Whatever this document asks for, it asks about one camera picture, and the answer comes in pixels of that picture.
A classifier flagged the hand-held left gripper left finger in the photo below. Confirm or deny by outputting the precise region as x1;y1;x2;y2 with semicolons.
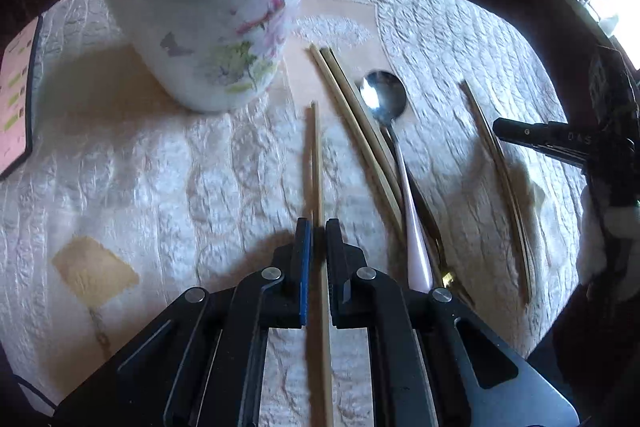
52;217;316;427

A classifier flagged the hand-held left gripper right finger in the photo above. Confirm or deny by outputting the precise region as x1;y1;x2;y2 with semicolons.
325;218;581;427

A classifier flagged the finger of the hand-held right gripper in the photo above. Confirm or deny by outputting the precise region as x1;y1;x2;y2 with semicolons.
492;118;593;165

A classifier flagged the wooden chopstick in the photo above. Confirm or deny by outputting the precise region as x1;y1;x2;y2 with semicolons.
307;45;405;240
306;101;335;427
320;48;405;212
459;79;530;305
464;80;533;303

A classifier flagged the steel spoon with white handle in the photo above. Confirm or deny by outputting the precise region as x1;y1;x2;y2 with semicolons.
359;70;435;290

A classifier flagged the floral cup with teal rim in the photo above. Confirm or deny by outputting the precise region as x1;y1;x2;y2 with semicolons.
91;0;336;114

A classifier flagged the person's right hand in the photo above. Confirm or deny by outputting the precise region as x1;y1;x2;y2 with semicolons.
575;187;640;303

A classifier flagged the white quilted tablecloth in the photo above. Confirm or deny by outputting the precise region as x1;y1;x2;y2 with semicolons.
0;0;608;427

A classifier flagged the smartphone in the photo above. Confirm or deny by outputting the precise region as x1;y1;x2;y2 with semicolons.
0;14;43;180

